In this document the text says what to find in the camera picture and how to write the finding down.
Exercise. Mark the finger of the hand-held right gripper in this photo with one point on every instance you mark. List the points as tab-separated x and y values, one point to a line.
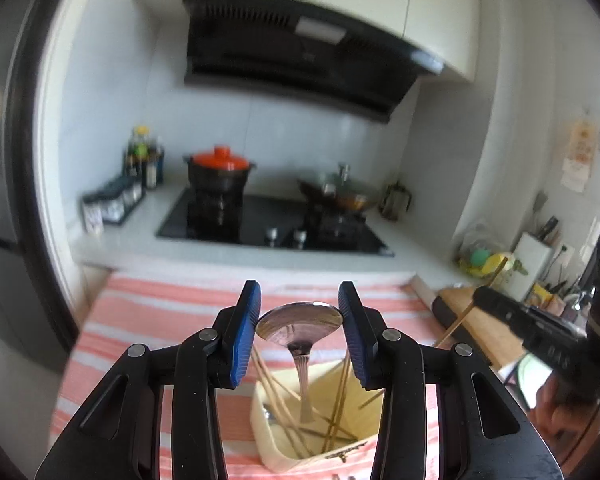
505	307

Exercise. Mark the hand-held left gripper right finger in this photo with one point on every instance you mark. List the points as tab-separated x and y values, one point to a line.
352	340

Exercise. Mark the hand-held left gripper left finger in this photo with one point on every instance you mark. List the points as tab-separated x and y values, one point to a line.
245	335

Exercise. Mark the pale wooden chopstick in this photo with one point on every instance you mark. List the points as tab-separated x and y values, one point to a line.
370	400
330	431
344	390

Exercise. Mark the golden brown chopstick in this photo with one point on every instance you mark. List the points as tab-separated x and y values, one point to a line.
455	317

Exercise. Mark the metal spoon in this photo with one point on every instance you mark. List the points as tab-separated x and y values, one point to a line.
297	322

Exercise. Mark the thin bamboo chopstick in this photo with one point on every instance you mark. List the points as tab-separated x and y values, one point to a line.
285	391
276	400

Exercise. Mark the dark brown chopstick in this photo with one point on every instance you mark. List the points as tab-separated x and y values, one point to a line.
334	410

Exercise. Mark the cream ribbed utensil holder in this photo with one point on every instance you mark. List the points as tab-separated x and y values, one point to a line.
280	455

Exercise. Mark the person's right hand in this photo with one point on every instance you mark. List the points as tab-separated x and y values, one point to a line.
560	415

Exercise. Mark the yellow box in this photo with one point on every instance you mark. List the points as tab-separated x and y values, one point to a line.
540	295

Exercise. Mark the wooden cutting board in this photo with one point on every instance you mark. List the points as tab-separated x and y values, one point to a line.
490	342

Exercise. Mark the plastic bag with yellow items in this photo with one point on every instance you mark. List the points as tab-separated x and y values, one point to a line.
495	262

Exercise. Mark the white knife block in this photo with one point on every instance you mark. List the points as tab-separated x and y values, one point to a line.
530	260

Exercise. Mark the black rounded board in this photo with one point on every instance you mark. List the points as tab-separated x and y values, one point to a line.
442	310

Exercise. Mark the pink white striped cloth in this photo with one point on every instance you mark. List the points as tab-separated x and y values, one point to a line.
145	305

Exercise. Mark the black gas hob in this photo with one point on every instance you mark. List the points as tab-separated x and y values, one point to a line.
275	215

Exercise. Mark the dark wok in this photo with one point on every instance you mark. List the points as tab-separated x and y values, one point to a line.
350	202

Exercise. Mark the black clay pot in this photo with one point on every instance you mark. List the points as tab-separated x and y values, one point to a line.
220	182

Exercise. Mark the glass wok lid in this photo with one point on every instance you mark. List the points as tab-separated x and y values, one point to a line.
337	182

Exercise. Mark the orange pot lid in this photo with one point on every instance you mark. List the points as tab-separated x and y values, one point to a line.
220	156

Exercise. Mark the black spice jar rack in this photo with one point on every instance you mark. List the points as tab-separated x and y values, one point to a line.
112	205

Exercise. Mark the dark sauce bottle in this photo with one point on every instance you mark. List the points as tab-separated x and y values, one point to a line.
154	170

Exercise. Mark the yellow capped sauce bottle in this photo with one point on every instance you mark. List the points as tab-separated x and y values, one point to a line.
141	152

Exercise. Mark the black range hood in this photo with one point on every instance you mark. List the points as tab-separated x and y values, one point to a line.
290	70

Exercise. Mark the grey refrigerator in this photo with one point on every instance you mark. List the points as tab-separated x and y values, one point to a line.
5	160

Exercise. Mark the hanging wall calendar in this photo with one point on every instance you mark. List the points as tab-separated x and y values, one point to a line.
579	155

